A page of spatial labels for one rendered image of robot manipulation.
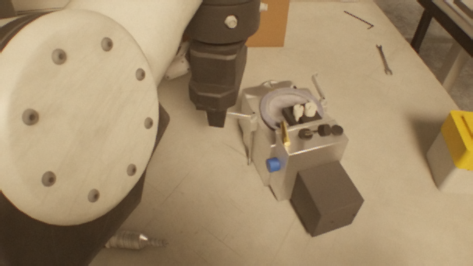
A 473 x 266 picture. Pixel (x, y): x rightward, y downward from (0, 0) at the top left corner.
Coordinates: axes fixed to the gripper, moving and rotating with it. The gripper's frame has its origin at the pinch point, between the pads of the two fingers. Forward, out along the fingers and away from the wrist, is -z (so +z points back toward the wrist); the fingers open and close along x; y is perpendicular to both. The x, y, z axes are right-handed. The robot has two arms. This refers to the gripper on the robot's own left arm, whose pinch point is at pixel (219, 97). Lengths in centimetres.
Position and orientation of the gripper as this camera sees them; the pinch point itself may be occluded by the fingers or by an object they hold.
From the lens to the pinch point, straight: 46.4
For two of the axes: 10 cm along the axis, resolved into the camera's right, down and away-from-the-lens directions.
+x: 1.7, -7.1, 6.8
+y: -9.9, -1.4, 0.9
